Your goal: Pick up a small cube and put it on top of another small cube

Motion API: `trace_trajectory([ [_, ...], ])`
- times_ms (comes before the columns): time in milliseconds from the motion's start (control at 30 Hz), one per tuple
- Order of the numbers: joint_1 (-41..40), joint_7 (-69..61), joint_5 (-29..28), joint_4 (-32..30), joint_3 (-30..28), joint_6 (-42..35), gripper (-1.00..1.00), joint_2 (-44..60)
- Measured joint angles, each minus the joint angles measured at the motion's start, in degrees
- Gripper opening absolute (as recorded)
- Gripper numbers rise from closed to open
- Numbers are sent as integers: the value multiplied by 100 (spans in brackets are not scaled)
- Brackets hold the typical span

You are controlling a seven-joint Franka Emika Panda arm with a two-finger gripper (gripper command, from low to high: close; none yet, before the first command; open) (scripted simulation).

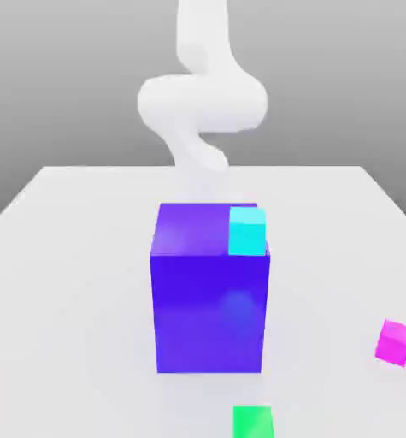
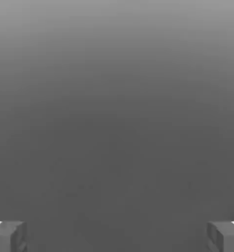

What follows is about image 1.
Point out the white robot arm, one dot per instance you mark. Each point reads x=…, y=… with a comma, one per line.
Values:
x=202, y=102

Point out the small cyan cube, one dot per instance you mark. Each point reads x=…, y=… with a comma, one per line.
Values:
x=247, y=236

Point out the small green cube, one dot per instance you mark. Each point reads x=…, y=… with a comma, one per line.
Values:
x=253, y=423

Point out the small magenta cube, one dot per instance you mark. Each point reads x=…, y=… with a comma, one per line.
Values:
x=394, y=344

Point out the large purple box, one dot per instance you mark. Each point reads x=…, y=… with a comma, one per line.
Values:
x=209, y=308

